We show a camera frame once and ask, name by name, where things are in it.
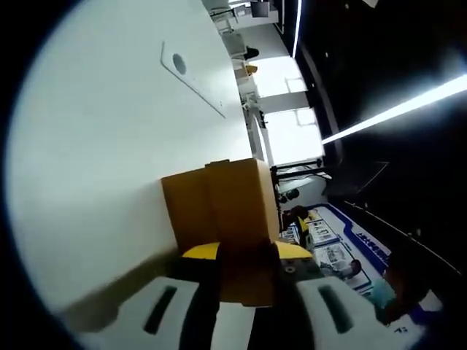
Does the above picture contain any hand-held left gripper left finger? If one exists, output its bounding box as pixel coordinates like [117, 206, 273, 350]
[105, 242, 222, 350]

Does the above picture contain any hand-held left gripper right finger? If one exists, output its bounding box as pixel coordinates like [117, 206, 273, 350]
[255, 240, 398, 350]

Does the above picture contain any brown cardboard shoe box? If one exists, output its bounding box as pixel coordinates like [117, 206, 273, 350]
[161, 157, 282, 308]

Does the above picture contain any black metal stand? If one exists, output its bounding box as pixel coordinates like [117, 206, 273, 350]
[269, 160, 333, 183]

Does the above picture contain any ceiling light strip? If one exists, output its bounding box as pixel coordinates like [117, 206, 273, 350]
[291, 0, 304, 58]
[320, 74, 467, 146]

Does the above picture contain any blue wall poster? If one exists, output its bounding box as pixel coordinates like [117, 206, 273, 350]
[279, 203, 393, 292]

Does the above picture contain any white table cable plate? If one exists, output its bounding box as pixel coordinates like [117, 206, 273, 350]
[160, 40, 227, 120]

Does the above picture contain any dark wall monitor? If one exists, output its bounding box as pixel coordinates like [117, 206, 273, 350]
[250, 1, 270, 18]

